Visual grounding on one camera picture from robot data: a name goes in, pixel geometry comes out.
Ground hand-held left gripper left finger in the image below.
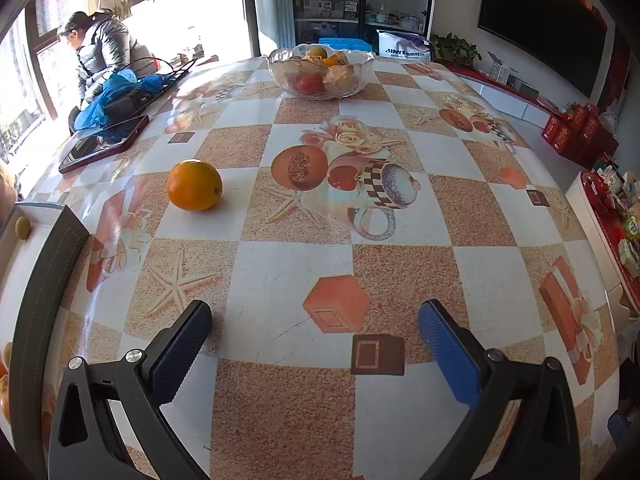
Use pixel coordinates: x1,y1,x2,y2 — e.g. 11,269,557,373
47,300,213,480

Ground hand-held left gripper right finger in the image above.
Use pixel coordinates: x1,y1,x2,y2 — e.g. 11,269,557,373
417,299,581,480

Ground grey tray with white inside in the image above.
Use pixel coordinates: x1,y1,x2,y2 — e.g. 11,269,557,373
0,202,91,461

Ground large smooth orange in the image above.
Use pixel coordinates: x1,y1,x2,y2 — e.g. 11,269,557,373
166,159,224,212

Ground red snack tray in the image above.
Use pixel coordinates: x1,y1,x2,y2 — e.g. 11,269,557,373
565,152,640,311

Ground smartphone with red case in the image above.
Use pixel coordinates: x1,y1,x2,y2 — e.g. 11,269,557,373
58,114,150,175

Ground pile of snack packets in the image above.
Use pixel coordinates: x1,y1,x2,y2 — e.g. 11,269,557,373
592,152,640,281

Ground red gift box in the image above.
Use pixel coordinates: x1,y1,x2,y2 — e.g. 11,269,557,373
541,112,571,153
567,105,591,133
580,115,607,147

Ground black power bank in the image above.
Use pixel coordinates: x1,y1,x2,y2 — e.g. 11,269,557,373
102,87,153,121

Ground white tv console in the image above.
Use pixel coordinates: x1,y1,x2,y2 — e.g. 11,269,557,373
450,62,561,131

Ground small white box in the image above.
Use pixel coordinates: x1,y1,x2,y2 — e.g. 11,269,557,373
487,52,511,83

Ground glass bowl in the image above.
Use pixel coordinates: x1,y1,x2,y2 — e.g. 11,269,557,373
266,43,375,99

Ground red round fruit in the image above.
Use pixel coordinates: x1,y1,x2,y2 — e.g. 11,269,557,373
292,75,325,95

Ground green potted plant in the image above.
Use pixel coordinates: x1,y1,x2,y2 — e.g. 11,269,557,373
430,32,483,68

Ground white printed bag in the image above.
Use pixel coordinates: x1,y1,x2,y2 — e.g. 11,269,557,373
376,30,432,58

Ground blue plastic stool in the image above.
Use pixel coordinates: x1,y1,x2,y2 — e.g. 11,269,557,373
318,36,376,55

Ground black television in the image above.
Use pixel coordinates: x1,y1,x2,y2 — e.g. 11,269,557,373
476,0,608,101

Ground grey curtain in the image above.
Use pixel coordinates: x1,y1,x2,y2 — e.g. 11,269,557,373
250,0,296,58

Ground black cable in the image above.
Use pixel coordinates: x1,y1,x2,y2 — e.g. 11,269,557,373
127,55,201,86

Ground red wall hanging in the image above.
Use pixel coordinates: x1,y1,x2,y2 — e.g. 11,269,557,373
597,35,633,111

